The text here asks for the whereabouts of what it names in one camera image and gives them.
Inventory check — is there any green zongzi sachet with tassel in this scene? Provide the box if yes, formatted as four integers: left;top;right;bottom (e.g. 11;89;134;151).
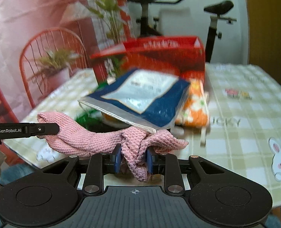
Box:
75;109;107;132

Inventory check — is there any printed backdrop curtain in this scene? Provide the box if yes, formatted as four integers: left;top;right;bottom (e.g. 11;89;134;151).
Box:
0;0;133;123

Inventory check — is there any orange floral fabric pouch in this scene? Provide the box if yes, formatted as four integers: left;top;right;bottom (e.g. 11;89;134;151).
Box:
175;79;210;128

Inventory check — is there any yellow wooden door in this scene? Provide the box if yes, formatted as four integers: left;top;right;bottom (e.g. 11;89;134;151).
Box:
247;0;281;85

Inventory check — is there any green plaid bunny tablecloth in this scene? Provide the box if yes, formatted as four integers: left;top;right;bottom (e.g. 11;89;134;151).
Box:
4;64;281;207

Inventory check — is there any black exercise bike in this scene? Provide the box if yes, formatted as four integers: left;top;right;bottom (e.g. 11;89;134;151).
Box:
148;0;241;64

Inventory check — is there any blue packet in plastic bag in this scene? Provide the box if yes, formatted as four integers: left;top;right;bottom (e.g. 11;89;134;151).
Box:
78;69;190;133

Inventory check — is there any red strawberry cardboard box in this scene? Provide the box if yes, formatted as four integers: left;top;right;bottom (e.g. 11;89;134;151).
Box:
90;36;205;83

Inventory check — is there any pink knitted cloth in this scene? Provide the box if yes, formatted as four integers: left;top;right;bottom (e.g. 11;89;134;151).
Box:
37;112;188;182

